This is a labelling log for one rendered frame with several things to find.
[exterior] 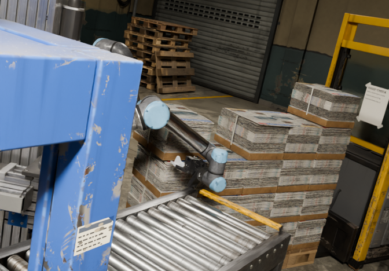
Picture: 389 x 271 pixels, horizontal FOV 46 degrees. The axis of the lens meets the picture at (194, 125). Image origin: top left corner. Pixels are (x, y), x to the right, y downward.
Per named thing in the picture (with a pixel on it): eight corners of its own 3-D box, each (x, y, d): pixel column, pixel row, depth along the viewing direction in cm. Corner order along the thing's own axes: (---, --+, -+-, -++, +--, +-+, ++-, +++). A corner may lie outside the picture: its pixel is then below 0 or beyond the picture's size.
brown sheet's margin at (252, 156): (213, 139, 306) (214, 133, 305) (246, 140, 323) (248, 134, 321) (248, 160, 276) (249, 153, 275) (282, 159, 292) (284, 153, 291)
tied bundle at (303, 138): (247, 141, 324) (254, 109, 318) (278, 142, 339) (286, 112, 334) (282, 160, 293) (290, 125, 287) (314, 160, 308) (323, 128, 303)
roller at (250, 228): (186, 202, 219) (189, 192, 218) (274, 245, 194) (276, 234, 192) (180, 204, 215) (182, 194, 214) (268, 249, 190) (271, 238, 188)
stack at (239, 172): (114, 260, 295) (136, 138, 276) (253, 241, 360) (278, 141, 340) (140, 296, 264) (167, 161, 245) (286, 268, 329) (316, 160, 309)
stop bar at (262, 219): (202, 191, 222) (203, 188, 221) (282, 229, 199) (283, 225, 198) (198, 193, 219) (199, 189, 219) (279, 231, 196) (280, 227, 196)
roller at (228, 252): (150, 216, 198) (153, 205, 197) (243, 266, 172) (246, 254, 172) (143, 218, 193) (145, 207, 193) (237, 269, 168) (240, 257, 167)
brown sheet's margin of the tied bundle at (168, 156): (149, 150, 256) (150, 142, 255) (191, 150, 273) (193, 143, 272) (162, 160, 244) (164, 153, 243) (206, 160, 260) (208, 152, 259)
